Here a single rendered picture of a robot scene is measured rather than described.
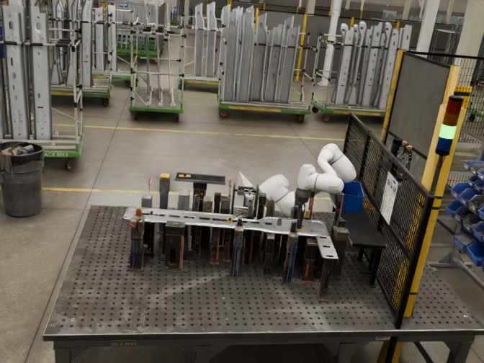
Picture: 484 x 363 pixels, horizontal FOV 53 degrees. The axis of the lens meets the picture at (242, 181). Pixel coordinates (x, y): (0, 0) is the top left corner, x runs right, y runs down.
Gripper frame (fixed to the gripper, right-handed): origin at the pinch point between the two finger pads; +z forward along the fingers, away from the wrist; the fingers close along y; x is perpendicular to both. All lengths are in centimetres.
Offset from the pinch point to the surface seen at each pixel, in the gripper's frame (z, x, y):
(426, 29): -105, -300, 631
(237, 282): 35, 39, -24
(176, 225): 2, 81, -13
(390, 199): -26, -55, -7
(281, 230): 4.6, 11.6, -4.5
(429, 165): -62, -58, -43
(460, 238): 53, -171, 102
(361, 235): 1.6, -41.2, -7.7
